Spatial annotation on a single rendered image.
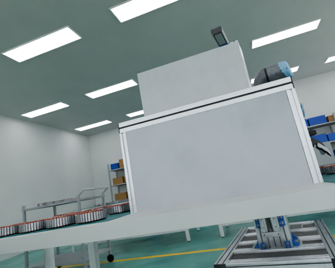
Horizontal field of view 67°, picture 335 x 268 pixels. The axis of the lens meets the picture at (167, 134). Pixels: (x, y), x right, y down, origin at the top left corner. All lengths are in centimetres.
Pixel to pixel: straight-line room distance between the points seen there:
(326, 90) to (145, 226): 820
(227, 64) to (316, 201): 58
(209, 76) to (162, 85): 20
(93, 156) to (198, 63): 885
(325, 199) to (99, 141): 919
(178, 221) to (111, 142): 872
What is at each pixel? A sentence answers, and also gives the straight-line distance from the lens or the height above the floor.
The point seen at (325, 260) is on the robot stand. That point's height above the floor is 22.
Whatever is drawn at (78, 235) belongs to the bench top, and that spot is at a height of 72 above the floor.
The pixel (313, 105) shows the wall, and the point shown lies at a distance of 853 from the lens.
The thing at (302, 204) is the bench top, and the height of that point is 72.
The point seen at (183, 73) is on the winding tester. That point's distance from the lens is 105.
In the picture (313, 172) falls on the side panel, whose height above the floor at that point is 78.
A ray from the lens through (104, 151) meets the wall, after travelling 951.
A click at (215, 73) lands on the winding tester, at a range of 103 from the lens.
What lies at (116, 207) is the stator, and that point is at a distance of 118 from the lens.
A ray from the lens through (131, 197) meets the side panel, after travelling 103.
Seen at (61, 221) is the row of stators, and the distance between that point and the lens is 104.
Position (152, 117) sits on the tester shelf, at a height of 110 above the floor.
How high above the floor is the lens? 81
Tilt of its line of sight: 12 degrees up
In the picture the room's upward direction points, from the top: 10 degrees counter-clockwise
